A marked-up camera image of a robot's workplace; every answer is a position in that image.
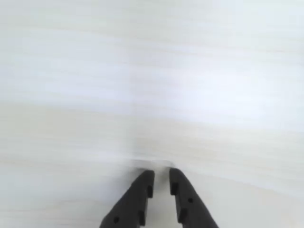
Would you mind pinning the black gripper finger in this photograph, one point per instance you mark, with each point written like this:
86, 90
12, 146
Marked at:
133, 199
190, 209

